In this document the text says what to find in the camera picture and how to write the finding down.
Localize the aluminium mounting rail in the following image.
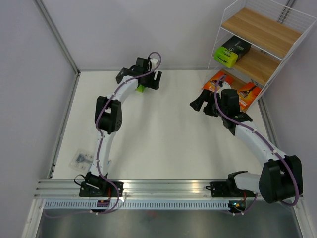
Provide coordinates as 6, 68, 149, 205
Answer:
34, 179, 304, 200

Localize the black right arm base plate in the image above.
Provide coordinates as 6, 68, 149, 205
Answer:
205, 181, 255, 198

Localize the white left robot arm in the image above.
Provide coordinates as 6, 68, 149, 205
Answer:
79, 52, 162, 197

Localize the clear blue razor blister pack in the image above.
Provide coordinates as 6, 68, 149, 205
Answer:
69, 149, 94, 173

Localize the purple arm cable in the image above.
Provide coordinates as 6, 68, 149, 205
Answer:
214, 74, 302, 216
44, 51, 163, 219

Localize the black green razor box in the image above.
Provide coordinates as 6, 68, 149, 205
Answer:
115, 67, 149, 94
213, 36, 252, 68

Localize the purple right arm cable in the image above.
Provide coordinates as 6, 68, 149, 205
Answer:
214, 74, 302, 216

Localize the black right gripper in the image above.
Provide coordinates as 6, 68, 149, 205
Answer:
190, 89, 227, 118

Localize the aluminium corner frame post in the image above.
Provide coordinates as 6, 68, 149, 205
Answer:
33, 0, 80, 76

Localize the orange razor box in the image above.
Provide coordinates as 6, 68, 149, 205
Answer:
202, 70, 234, 92
237, 82, 261, 110

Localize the white slotted cable duct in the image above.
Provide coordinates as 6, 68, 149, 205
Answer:
44, 199, 243, 210

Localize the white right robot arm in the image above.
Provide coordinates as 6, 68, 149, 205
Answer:
190, 89, 303, 206

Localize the white wire wooden shelf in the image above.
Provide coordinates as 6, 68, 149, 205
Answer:
205, 0, 317, 104

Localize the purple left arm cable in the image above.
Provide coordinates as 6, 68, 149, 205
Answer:
44, 51, 163, 219

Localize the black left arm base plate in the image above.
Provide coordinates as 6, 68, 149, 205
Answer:
79, 182, 124, 197

